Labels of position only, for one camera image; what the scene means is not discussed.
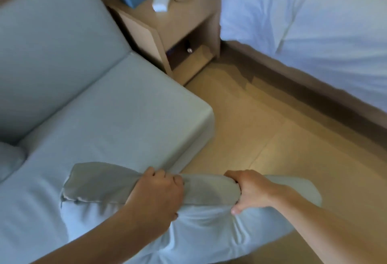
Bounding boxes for person's left hand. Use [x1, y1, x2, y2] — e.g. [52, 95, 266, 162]
[125, 166, 185, 242]

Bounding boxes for person's right forearm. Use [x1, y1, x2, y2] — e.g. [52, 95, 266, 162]
[280, 187, 387, 264]

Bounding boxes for person's left forearm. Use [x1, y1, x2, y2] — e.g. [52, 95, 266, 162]
[29, 205, 158, 264]

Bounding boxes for person's right hand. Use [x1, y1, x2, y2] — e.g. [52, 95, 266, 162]
[224, 170, 288, 215]

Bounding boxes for grey sofa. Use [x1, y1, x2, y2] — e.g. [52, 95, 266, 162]
[0, 0, 216, 264]

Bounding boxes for wooden nightstand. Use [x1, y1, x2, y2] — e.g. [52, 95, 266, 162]
[107, 0, 224, 87]

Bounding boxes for grey cushion cover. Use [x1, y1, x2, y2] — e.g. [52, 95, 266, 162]
[60, 162, 243, 207]

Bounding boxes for white bed duvet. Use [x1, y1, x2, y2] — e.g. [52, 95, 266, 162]
[217, 0, 387, 114]

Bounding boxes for brown wooden bed frame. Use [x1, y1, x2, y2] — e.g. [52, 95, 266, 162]
[220, 40, 387, 166]

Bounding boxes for grey throw pillow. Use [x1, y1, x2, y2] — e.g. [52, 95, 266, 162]
[0, 141, 28, 183]

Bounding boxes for white pillow insert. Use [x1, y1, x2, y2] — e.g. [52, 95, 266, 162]
[60, 174, 323, 264]

